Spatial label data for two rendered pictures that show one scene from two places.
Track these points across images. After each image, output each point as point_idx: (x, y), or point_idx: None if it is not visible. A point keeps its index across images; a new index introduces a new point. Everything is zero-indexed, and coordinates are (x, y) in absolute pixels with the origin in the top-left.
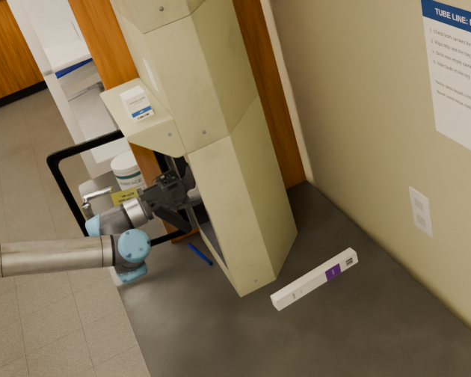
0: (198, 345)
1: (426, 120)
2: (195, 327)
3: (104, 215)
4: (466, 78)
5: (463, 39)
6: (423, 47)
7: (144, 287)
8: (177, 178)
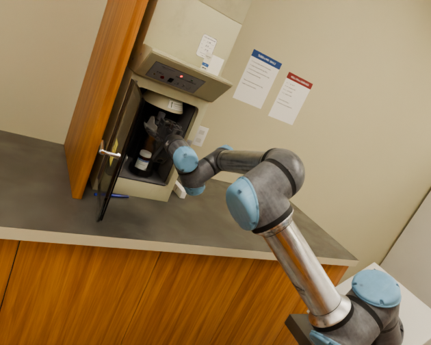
0: (198, 225)
1: (228, 94)
2: (183, 221)
3: (188, 146)
4: (258, 78)
5: (265, 66)
6: (244, 66)
7: (128, 225)
8: (174, 122)
